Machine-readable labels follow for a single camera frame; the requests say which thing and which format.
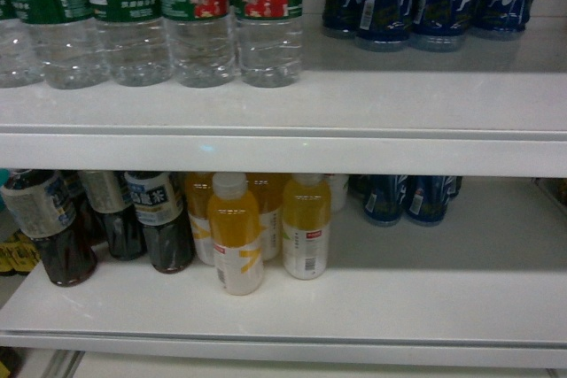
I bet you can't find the clear water bottle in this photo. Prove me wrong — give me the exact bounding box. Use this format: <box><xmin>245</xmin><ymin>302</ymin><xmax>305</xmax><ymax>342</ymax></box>
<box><xmin>231</xmin><ymin>0</ymin><xmax>303</xmax><ymax>88</ymax></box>

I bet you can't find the white shelf board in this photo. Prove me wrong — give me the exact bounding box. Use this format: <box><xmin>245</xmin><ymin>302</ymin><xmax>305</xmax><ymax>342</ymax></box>
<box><xmin>1</xmin><ymin>18</ymin><xmax>566</xmax><ymax>177</ymax></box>
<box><xmin>0</xmin><ymin>218</ymin><xmax>567</xmax><ymax>370</ymax></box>

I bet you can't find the white lower shelf board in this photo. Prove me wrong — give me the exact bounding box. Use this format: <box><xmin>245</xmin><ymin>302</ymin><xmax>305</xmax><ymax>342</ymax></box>
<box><xmin>0</xmin><ymin>218</ymin><xmax>567</xmax><ymax>370</ymax></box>

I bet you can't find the water bottle barcode label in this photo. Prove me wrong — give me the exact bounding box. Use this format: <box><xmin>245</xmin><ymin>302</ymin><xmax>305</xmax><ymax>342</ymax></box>
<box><xmin>89</xmin><ymin>0</ymin><xmax>172</xmax><ymax>87</ymax></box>

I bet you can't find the yellow vitamin drink bottle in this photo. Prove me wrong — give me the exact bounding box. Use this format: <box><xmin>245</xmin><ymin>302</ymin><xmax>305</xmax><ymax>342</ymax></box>
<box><xmin>184</xmin><ymin>172</ymin><xmax>214</xmax><ymax>266</ymax></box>
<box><xmin>207</xmin><ymin>172</ymin><xmax>264</xmax><ymax>296</ymax></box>
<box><xmin>283</xmin><ymin>174</ymin><xmax>331</xmax><ymax>280</ymax></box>
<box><xmin>246</xmin><ymin>173</ymin><xmax>291</xmax><ymax>261</ymax></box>

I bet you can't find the dark oolong tea bottle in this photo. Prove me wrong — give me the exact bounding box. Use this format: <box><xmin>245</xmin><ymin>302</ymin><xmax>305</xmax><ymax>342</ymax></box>
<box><xmin>124</xmin><ymin>171</ymin><xmax>195</xmax><ymax>274</ymax></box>
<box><xmin>1</xmin><ymin>169</ymin><xmax>97</xmax><ymax>287</ymax></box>
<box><xmin>79</xmin><ymin>170</ymin><xmax>147</xmax><ymax>260</ymax></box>

